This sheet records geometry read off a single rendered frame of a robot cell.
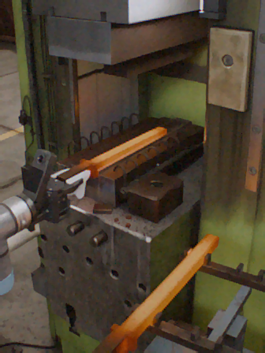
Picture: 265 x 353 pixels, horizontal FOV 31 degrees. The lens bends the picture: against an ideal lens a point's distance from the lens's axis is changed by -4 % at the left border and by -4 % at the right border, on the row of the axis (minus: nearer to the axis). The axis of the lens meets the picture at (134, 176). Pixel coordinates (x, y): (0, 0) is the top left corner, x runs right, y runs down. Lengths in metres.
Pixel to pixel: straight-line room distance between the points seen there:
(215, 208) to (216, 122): 0.22
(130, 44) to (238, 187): 0.41
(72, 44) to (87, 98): 0.32
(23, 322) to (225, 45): 1.60
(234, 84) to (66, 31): 0.40
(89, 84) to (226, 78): 0.50
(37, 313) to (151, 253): 1.23
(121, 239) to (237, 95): 0.42
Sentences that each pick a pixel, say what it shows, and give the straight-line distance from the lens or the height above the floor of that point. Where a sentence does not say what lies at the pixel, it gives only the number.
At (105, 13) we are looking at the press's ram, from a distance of 1.08.
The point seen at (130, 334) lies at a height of 0.93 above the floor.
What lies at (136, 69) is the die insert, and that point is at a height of 1.22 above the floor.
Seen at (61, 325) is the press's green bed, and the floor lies 0.43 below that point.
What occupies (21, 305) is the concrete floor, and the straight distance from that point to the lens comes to 2.33.
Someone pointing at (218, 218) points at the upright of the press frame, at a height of 0.89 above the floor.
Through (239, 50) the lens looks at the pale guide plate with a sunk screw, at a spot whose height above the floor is 1.32.
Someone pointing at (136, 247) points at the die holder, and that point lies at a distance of 1.12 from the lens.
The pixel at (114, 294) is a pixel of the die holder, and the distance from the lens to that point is 1.28.
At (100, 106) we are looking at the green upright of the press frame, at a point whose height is 1.05.
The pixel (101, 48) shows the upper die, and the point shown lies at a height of 1.31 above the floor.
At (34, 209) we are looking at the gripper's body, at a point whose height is 1.00.
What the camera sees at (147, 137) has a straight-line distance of 1.35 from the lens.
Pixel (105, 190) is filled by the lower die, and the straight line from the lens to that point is 1.20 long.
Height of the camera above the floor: 1.53
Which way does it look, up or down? 27 degrees down
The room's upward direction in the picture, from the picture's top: 1 degrees counter-clockwise
